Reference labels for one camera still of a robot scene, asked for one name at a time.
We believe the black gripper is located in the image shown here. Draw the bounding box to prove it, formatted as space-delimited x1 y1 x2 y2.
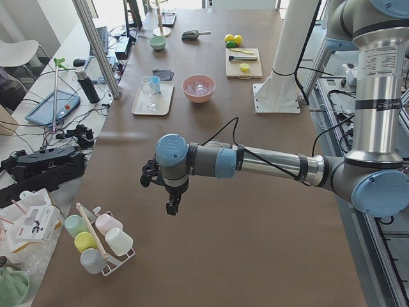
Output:
165 178 189 216

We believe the metal ice scoop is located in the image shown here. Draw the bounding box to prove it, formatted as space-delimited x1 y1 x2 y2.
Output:
181 30 212 41

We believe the white cup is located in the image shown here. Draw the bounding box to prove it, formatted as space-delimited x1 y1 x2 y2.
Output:
105 227 134 256

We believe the pink cup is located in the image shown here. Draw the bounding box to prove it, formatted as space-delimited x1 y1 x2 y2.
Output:
95 214 123 235

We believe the yellow cup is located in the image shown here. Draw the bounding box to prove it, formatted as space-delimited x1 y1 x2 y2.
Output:
74 232 98 253

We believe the grey blue cup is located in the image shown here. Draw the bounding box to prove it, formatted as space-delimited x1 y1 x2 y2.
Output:
80 248 107 274

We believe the mint green cup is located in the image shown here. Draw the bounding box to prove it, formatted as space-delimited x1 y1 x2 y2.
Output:
64 214 88 239

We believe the pile of ice cubes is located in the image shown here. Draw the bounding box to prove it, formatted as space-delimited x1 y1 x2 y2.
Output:
185 81 214 97

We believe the cream serving tray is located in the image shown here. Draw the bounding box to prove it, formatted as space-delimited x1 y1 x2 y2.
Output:
131 81 174 116

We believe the pink bowl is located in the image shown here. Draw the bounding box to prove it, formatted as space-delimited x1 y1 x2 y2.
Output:
182 75 215 104

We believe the clear wine glass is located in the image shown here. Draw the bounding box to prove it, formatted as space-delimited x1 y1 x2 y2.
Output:
141 76 157 111

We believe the grey folded cloth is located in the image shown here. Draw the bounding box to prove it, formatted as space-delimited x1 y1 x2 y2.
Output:
152 70 174 81

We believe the black equipment case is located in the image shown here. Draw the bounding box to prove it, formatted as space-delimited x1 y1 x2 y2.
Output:
1 146 86 209

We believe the white product box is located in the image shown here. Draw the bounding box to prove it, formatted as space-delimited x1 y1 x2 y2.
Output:
16 205 60 242

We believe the black water bottle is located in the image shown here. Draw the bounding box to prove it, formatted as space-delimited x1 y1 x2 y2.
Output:
75 67 100 104

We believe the bamboo cutting board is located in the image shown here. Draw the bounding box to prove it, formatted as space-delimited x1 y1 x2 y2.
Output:
226 48 263 79

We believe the half lemon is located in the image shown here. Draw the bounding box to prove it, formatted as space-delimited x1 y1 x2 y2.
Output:
240 63 249 72

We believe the steel muddler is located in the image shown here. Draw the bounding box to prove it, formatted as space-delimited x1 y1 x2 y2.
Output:
228 55 258 61

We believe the green bowl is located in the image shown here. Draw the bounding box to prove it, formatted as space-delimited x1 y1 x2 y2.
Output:
148 36 167 51

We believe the yellow plastic knife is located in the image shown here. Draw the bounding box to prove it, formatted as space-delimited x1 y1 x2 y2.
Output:
230 48 254 54

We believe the wooden mug tree stand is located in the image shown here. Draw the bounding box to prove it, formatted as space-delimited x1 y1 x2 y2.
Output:
150 0 171 37

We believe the whole lemon far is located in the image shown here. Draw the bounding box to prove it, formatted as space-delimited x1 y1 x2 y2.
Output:
224 34 235 43

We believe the green cloth bundle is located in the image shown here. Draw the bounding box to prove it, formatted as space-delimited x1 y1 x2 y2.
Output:
1 256 30 306

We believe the grabber stick green tip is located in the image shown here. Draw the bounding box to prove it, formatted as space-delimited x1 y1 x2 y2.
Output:
52 58 66 134

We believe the white chair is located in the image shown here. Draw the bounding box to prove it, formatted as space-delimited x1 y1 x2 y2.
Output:
1 40 51 81

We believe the white wire cup rack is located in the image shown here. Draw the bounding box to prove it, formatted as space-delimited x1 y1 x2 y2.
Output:
83 206 135 276

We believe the wooden rack handle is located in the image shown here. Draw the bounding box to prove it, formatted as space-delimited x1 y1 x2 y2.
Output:
75 202 109 260

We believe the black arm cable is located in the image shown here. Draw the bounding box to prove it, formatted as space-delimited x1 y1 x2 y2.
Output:
201 116 355 187

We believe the white camera stand base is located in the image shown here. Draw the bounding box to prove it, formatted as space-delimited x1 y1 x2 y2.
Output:
253 0 321 114

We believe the black picture frame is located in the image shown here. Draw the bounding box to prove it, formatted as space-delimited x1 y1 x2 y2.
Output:
160 12 176 27

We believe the aluminium frame post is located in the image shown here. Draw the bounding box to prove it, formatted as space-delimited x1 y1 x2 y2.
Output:
72 0 120 98

